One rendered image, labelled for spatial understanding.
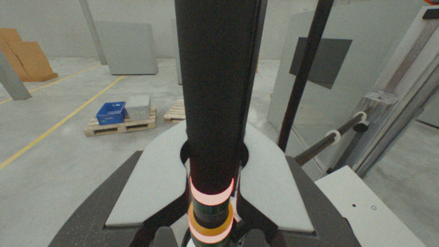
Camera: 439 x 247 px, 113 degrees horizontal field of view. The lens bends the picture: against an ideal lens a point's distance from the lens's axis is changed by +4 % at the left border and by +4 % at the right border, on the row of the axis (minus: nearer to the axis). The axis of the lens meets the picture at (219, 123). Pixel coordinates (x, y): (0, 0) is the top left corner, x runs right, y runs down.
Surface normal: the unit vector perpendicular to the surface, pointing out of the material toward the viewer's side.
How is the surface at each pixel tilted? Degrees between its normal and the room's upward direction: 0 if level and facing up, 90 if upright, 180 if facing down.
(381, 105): 90
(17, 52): 90
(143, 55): 90
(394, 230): 50
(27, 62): 90
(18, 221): 0
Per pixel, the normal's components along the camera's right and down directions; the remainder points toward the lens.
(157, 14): 0.21, 0.52
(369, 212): -0.74, -0.58
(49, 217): 0.04, -0.85
